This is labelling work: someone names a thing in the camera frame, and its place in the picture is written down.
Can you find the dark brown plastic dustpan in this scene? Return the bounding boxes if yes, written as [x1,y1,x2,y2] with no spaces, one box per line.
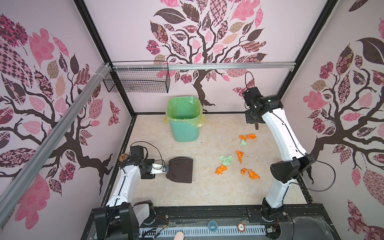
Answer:
[166,157,193,184]

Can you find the long orange paper scrap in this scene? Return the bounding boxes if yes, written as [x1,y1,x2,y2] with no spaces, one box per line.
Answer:
[236,151,244,164]

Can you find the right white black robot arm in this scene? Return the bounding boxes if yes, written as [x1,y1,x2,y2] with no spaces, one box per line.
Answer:
[243,87,316,222]

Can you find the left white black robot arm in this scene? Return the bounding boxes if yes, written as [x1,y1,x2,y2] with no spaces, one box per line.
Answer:
[95,146,155,240]

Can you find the small green drink can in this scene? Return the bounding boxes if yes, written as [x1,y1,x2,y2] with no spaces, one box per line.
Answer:
[118,153,129,163]

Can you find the green plastic trash bin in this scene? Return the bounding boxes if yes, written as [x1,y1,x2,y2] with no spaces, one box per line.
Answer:
[170,123,199,142]

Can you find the light green bin liner bag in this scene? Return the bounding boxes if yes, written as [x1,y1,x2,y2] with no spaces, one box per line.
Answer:
[164,97,206,128]

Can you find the blue tape roll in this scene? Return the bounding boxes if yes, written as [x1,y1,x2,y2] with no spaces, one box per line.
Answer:
[208,220,218,233]

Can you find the red white tape roll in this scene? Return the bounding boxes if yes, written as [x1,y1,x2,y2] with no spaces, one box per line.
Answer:
[237,223,246,233]

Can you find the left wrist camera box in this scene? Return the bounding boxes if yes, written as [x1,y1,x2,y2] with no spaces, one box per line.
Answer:
[151,164,169,175]

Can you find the aluminium frame bar back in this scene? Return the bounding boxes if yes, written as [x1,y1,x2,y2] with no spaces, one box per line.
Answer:
[113,62,296,71]

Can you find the aluminium frame bar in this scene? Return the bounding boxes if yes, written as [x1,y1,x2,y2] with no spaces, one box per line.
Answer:
[1,62,111,224]
[113,62,296,71]

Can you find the white slotted cable duct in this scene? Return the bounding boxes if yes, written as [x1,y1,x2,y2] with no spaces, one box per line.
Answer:
[139,226,267,239]

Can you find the black wire mesh basket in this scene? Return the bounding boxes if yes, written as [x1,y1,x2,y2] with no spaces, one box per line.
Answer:
[104,60,171,93]

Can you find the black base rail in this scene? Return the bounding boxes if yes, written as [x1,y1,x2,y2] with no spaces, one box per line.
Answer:
[80,203,341,240]

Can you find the aluminium frame bar left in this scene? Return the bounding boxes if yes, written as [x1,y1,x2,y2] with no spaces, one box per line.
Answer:
[1,62,111,224]

